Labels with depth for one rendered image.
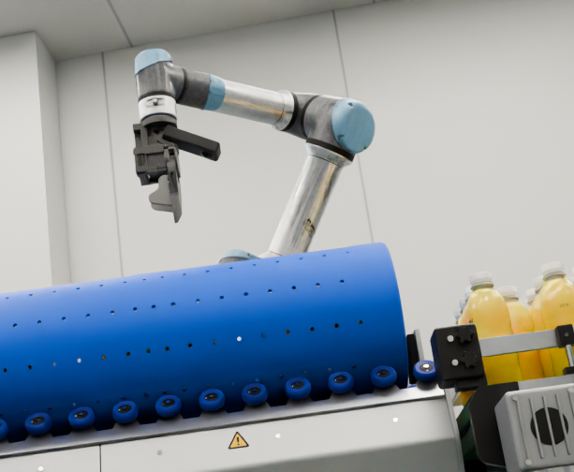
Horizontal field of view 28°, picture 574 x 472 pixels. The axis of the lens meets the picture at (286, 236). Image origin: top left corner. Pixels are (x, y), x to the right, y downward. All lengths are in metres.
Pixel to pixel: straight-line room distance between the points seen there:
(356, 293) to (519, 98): 3.46
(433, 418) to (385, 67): 3.63
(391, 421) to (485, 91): 3.57
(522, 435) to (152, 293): 0.70
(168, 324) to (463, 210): 3.29
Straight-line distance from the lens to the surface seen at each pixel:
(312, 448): 1.92
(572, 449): 1.74
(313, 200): 2.52
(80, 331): 2.00
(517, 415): 1.73
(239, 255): 2.62
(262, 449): 1.93
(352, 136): 2.52
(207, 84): 2.33
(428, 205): 5.15
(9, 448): 2.01
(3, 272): 5.08
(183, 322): 1.97
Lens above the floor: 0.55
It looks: 20 degrees up
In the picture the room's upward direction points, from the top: 8 degrees counter-clockwise
